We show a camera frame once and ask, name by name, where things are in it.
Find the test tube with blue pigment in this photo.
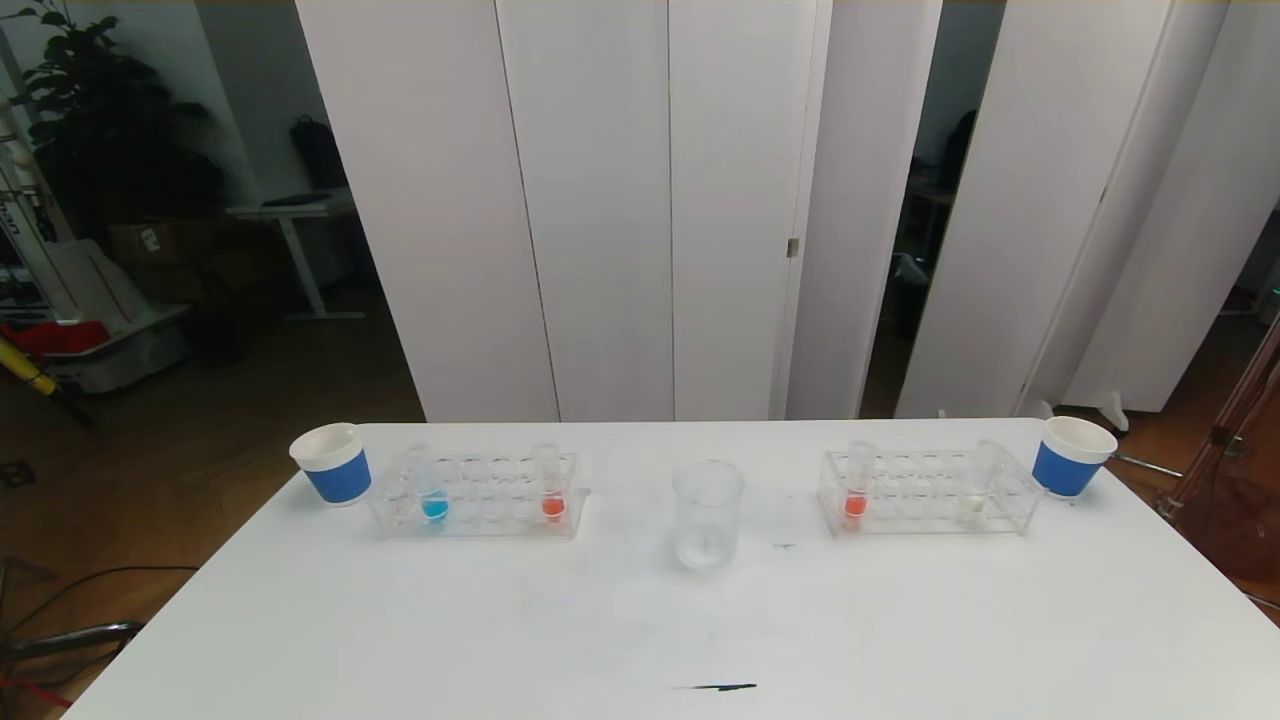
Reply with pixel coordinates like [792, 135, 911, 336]
[405, 445, 451, 523]

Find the test tube with red pigment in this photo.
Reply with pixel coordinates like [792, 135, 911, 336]
[843, 441, 878, 531]
[533, 443, 568, 524]

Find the clear glass beaker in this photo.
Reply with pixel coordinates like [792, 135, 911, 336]
[672, 459, 746, 572]

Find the clear acrylic test tube rack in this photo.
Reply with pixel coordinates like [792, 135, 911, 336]
[368, 448, 591, 541]
[817, 447, 1046, 538]

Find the test tube pale yellow pigment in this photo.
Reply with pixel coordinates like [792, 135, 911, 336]
[958, 440, 1006, 527]

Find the white paper cup blue sleeve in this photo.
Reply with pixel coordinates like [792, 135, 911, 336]
[1031, 415, 1119, 499]
[289, 422, 373, 507]

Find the white desk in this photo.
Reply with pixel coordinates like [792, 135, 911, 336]
[226, 190, 366, 321]

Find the black backpack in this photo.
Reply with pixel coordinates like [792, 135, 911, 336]
[290, 115, 349, 191]

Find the brown cardboard box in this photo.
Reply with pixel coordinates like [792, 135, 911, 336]
[108, 220, 201, 266]

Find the white machine base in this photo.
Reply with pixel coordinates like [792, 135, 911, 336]
[40, 238, 191, 394]

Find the thin metal rod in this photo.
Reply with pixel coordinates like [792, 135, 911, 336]
[1115, 452, 1186, 479]

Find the dark green potted plant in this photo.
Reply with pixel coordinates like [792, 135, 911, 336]
[5, 0, 226, 241]

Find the yellow tool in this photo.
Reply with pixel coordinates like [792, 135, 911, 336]
[0, 335, 58, 396]

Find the grey metal leg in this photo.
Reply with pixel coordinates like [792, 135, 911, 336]
[0, 620, 146, 661]

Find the white pole with lettering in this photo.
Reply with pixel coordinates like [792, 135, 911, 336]
[0, 95, 76, 321]

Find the black floor cable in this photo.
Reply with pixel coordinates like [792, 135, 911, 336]
[0, 565, 201, 641]

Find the red floor cable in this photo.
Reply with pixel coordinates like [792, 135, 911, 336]
[0, 678, 71, 709]

